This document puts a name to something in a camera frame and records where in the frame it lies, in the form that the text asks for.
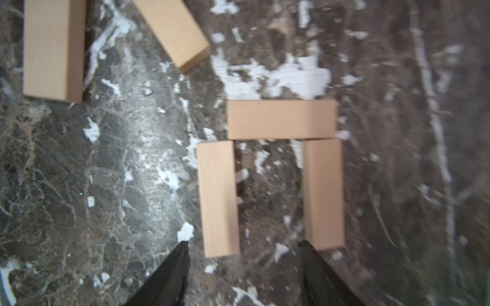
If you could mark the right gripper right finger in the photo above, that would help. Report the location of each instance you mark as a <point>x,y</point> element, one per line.
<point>320,285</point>

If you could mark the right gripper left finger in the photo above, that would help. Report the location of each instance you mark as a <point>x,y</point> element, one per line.
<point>169,282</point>

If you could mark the wooden block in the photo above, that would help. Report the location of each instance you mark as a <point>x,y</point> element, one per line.
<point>176,30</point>
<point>218,198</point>
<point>54,40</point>
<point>323,193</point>
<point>281,119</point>

